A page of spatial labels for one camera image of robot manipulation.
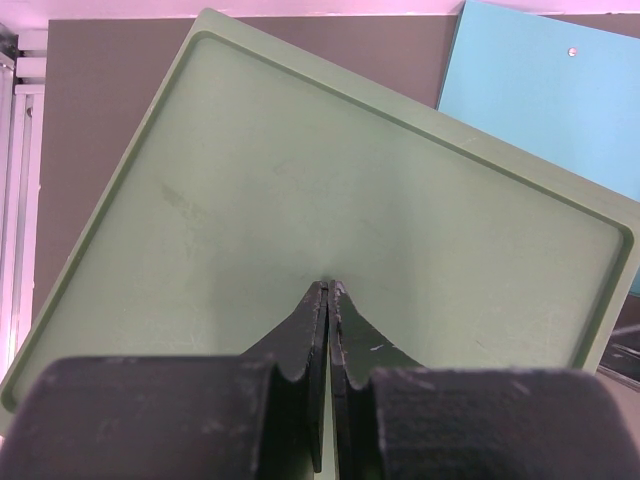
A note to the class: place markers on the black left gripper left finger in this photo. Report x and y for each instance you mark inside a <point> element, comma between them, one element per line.
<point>256,415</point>

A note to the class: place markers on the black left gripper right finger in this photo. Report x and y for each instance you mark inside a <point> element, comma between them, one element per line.
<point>396,419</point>

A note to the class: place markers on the three-tier drawer organizer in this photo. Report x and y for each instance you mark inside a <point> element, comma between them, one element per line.
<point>260,169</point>

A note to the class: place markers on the teal mat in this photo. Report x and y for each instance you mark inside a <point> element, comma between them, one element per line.
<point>561,91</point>

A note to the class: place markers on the aluminium front rail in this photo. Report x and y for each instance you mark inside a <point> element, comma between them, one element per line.
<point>23,72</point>

